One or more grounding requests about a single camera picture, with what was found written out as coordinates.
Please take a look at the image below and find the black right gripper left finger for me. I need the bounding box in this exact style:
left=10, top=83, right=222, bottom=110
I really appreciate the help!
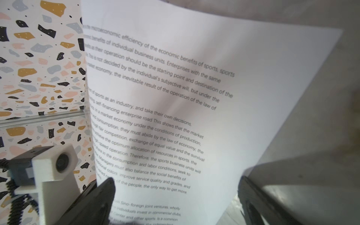
left=56, top=177, right=116, bottom=225

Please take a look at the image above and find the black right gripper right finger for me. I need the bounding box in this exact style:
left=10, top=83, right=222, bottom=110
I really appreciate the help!
left=238, top=176, right=301, bottom=225

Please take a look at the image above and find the white text paper sheet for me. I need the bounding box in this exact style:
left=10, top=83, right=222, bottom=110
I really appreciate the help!
left=81, top=1, right=342, bottom=225

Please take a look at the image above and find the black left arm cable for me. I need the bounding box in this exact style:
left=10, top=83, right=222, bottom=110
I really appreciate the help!
left=0, top=158, right=38, bottom=225

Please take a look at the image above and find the aluminium corner post left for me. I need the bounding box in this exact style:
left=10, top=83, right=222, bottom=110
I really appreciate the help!
left=1, top=111, right=85, bottom=129

